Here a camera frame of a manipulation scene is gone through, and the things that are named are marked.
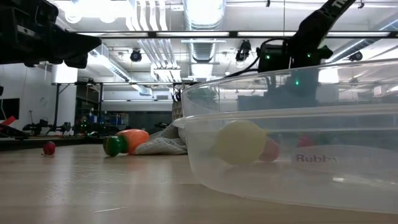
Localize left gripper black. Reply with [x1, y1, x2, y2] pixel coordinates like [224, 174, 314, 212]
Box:
[0, 0, 102, 69]

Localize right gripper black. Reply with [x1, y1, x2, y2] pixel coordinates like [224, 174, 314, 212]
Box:
[269, 40, 334, 110]

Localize small red toy fruit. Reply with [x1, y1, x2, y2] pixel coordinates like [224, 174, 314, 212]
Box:
[42, 141, 57, 156]

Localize orange toy carrot green top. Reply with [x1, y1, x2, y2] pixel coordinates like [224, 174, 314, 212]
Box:
[103, 129, 150, 157]

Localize yellow toy lemon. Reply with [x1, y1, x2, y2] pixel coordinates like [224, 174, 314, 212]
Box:
[216, 119, 268, 166]

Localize clear plastic tupperware container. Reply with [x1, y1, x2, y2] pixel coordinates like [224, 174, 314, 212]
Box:
[172, 58, 398, 215]

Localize background robot arms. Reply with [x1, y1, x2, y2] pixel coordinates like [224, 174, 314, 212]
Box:
[22, 119, 73, 135]

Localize black monitor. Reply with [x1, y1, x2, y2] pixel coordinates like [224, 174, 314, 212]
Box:
[0, 98, 20, 121]

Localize grey waffle cloth towel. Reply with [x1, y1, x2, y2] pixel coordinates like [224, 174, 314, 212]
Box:
[134, 123, 188, 156]

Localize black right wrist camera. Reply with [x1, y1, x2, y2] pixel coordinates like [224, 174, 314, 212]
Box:
[257, 43, 292, 73]

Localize black background post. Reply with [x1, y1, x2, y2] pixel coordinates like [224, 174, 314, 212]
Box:
[54, 83, 62, 131]

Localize black right camera cable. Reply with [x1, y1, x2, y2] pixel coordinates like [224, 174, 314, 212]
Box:
[225, 55, 261, 78]

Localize black overhead camera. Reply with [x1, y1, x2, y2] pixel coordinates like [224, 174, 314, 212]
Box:
[235, 39, 252, 62]

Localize black table edge rail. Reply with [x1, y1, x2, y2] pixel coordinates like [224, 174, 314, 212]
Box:
[0, 136, 106, 152]

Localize silver ceiling duct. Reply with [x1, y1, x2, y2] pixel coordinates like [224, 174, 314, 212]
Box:
[183, 0, 226, 63]

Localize black overhead frame beam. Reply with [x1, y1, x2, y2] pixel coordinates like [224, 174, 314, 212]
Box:
[71, 30, 398, 39]

